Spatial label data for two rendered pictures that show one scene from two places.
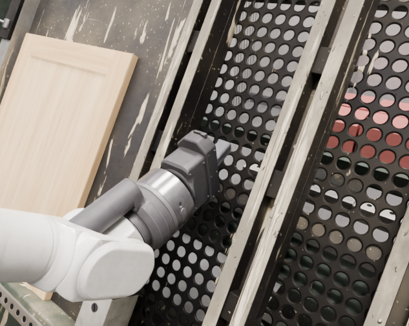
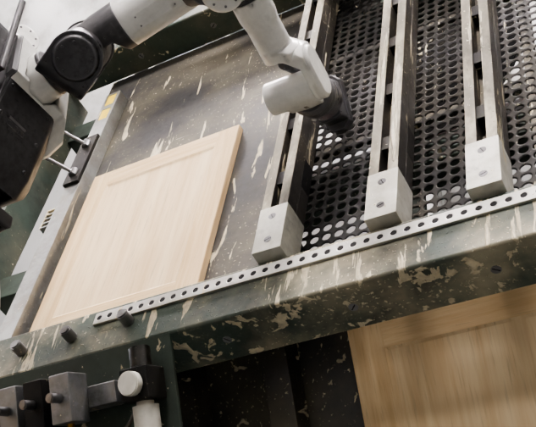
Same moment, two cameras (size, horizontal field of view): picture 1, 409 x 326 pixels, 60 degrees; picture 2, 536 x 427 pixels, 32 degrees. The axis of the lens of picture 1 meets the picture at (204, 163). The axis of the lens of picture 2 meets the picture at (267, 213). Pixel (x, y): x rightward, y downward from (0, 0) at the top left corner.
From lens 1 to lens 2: 174 cm
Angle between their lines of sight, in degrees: 48
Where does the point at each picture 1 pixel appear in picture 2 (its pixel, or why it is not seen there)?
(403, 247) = (467, 62)
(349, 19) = (400, 22)
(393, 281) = (469, 73)
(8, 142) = (93, 247)
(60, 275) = (295, 45)
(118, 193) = not seen: hidden behind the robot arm
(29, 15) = (94, 168)
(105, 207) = not seen: hidden behind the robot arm
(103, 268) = (312, 53)
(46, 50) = (129, 171)
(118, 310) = (293, 219)
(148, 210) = not seen: hidden behind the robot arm
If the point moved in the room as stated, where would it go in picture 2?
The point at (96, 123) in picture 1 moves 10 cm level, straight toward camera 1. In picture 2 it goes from (215, 172) to (234, 154)
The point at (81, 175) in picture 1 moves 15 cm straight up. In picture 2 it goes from (210, 204) to (201, 141)
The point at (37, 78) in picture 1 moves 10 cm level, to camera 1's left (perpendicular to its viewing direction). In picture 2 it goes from (124, 191) to (82, 195)
